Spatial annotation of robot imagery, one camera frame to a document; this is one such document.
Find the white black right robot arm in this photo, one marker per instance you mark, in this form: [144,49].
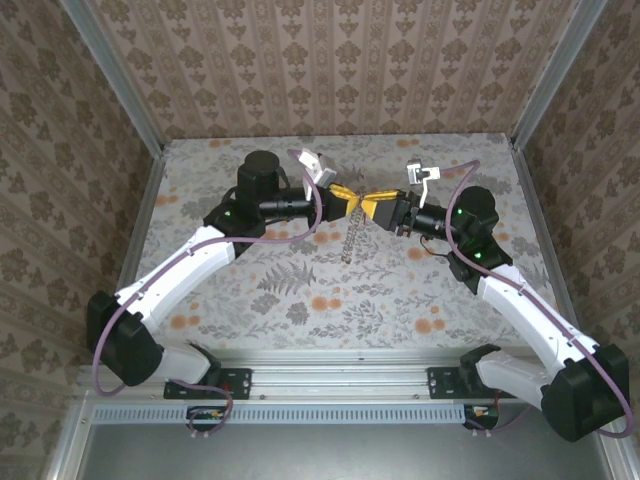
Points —
[530,310]

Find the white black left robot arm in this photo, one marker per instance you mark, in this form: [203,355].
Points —
[175,270]

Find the floral table cover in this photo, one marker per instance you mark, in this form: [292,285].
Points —
[350,310]

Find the black wiring connector box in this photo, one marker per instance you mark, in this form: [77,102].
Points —
[482,417]

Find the grey metal sheet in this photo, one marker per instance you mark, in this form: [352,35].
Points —
[320,455]

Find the aluminium table side rail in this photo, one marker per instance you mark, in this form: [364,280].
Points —
[141,225]
[531,190]

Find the aluminium frame corner post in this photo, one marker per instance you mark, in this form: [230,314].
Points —
[554,75]
[116,75]

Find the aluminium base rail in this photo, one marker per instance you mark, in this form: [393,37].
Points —
[340,382]

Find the aluminium lower frame bar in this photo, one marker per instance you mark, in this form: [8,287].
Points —
[62,450]
[617,460]

